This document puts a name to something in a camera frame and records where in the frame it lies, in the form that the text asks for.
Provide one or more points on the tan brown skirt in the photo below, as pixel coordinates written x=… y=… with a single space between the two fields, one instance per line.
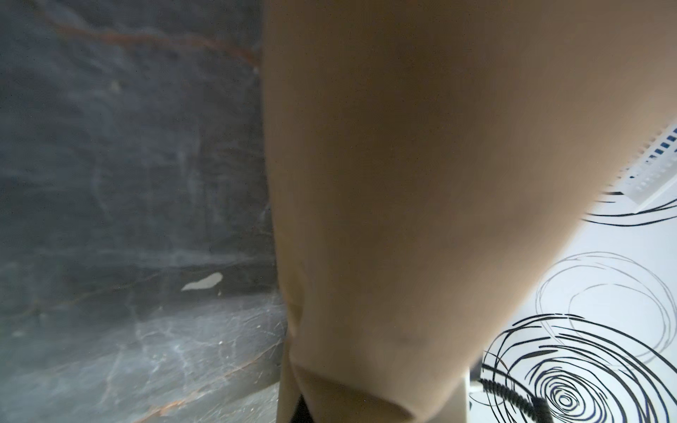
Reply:
x=427 y=161

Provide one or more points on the white perforated plastic basket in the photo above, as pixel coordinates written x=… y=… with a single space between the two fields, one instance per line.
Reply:
x=654 y=170

